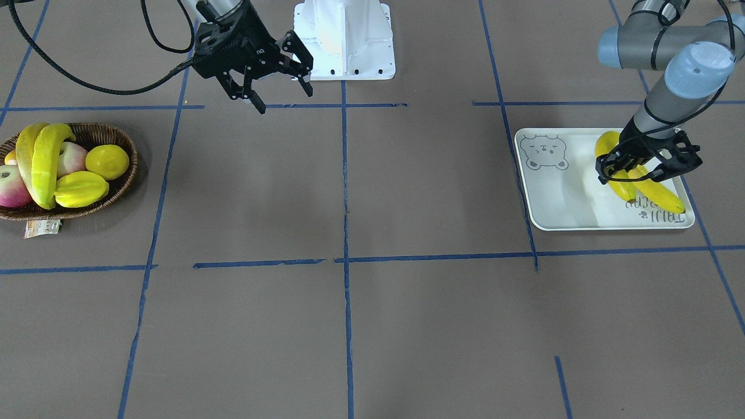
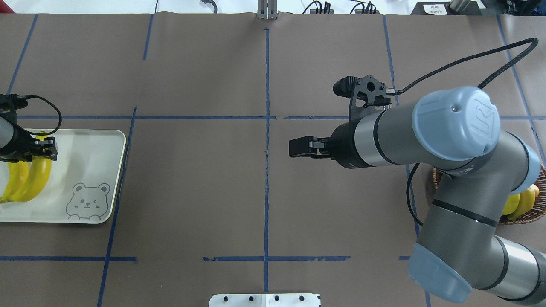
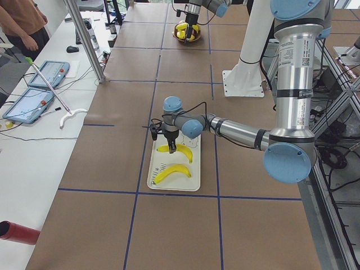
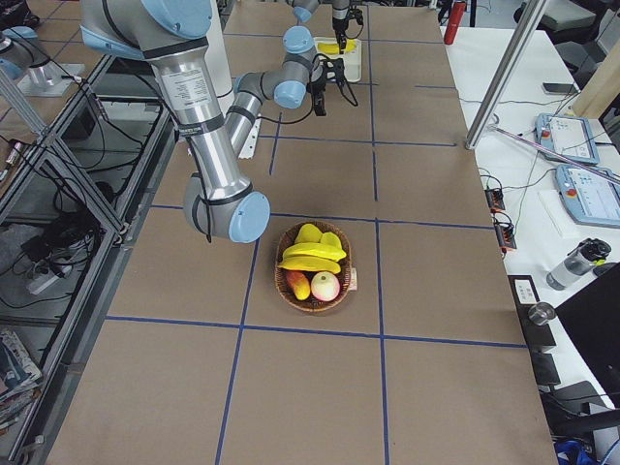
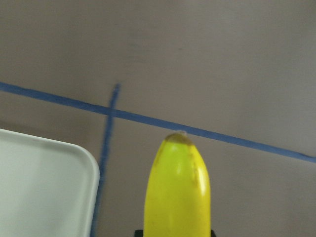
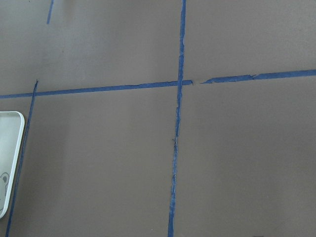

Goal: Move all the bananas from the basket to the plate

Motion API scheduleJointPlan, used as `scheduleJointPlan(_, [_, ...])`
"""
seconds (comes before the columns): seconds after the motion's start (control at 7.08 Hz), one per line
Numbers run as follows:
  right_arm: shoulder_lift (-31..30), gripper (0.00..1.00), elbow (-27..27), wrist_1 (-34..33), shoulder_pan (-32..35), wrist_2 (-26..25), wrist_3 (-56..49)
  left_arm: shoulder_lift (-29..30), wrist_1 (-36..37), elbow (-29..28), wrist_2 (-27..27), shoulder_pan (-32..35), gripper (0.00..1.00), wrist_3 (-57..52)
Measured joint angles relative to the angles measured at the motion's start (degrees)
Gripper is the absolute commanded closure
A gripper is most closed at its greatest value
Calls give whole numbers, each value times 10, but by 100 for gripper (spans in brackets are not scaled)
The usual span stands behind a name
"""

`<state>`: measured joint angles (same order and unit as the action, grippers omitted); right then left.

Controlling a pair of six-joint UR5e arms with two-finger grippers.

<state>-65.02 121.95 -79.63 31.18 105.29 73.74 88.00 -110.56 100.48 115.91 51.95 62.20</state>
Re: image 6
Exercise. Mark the white rectangular plate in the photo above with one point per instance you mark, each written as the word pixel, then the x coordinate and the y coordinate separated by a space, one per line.
pixel 11 131

